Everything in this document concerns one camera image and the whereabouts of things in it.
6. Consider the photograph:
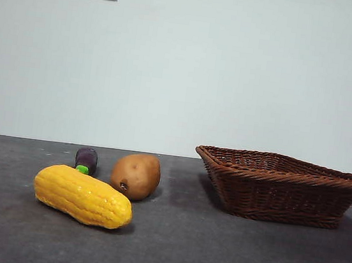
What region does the brown potato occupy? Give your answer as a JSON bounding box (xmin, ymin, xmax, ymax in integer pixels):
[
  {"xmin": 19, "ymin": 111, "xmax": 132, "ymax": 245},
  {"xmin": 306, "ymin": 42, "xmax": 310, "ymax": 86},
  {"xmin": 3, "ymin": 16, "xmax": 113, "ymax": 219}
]
[{"xmin": 108, "ymin": 150, "xmax": 163, "ymax": 204}]

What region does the purple eggplant with green stem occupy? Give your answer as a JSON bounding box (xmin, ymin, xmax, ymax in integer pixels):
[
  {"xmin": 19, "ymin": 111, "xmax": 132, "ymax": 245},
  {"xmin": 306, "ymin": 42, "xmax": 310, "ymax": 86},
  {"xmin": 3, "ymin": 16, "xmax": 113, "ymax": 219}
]
[{"xmin": 73, "ymin": 146, "xmax": 101, "ymax": 178}]

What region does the yellow corn cob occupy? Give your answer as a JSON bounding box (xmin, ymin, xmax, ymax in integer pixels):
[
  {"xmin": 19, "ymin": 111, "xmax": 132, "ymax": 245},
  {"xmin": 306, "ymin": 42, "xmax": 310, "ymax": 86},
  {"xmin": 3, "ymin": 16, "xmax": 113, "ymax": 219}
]
[{"xmin": 29, "ymin": 160, "xmax": 138, "ymax": 232}]

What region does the brown wicker basket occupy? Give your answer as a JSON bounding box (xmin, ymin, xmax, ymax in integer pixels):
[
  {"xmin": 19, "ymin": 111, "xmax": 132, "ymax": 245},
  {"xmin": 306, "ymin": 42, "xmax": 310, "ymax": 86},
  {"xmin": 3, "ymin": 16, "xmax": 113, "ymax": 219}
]
[{"xmin": 187, "ymin": 143, "xmax": 352, "ymax": 232}]

